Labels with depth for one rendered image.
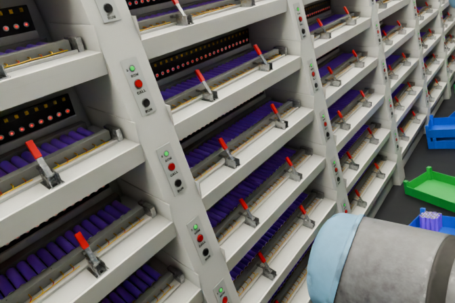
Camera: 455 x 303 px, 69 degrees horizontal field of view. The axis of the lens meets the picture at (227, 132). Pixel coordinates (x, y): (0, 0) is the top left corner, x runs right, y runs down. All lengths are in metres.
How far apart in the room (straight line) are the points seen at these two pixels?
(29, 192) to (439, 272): 0.61
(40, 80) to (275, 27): 0.83
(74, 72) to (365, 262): 0.57
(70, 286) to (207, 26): 0.66
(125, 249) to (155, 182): 0.15
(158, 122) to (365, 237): 0.52
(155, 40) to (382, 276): 0.63
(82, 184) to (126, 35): 0.31
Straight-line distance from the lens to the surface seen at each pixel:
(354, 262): 0.37
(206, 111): 0.85
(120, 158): 0.72
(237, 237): 1.01
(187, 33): 0.85
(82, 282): 0.76
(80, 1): 0.73
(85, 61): 0.70
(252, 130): 1.08
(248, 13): 1.04
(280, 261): 1.20
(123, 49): 0.74
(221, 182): 0.89
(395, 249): 0.37
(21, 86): 0.66
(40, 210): 0.67
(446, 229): 1.81
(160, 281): 0.92
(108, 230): 0.80
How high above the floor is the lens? 1.12
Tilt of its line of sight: 17 degrees down
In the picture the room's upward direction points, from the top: 18 degrees counter-clockwise
